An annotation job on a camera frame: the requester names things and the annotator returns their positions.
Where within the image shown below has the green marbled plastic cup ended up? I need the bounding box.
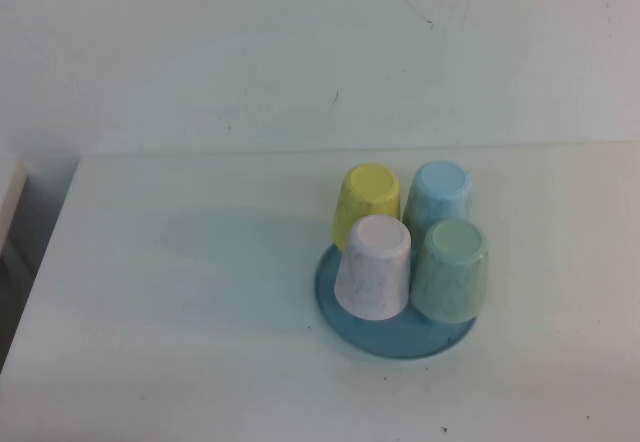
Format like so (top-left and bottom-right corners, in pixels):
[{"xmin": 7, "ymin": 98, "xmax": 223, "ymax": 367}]
[{"xmin": 409, "ymin": 218, "xmax": 491, "ymax": 324}]

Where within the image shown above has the yellow plastic cup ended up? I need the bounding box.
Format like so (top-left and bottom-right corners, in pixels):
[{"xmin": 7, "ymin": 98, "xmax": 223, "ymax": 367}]
[{"xmin": 332, "ymin": 162, "xmax": 403, "ymax": 253}]

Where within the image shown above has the white marbled plastic cup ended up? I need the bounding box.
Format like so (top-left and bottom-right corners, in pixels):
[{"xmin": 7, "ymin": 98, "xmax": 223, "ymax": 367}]
[{"xmin": 333, "ymin": 214, "xmax": 413, "ymax": 322}]

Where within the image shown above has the light blue plastic cup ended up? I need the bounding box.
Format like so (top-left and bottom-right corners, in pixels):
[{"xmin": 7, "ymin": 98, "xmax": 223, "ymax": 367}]
[{"xmin": 402, "ymin": 160, "xmax": 475, "ymax": 243}]

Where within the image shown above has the blue round cup stand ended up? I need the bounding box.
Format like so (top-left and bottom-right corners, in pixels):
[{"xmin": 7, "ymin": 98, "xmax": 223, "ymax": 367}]
[{"xmin": 313, "ymin": 241, "xmax": 479, "ymax": 362}]

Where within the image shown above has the white side table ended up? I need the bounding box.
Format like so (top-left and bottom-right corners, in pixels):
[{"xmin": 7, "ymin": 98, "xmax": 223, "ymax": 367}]
[{"xmin": 0, "ymin": 154, "xmax": 30, "ymax": 263}]

